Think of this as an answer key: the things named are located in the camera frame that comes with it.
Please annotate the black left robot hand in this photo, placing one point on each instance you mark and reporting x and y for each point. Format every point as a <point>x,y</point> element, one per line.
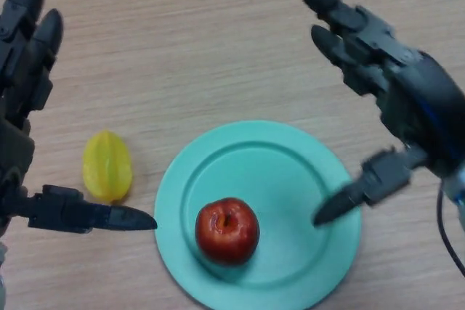
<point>22,70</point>

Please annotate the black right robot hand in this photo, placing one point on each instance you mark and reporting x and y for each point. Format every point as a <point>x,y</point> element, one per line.
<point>417,99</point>

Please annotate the red apple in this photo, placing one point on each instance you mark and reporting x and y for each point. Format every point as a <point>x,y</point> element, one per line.
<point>225,233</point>

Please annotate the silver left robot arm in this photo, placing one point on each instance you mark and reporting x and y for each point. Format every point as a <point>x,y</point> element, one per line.
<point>3,277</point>

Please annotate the green round plate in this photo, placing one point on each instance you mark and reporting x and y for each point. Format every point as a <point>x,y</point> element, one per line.
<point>272,165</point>

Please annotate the yellow starfruit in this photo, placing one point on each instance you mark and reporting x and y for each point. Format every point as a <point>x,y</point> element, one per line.
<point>107,165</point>

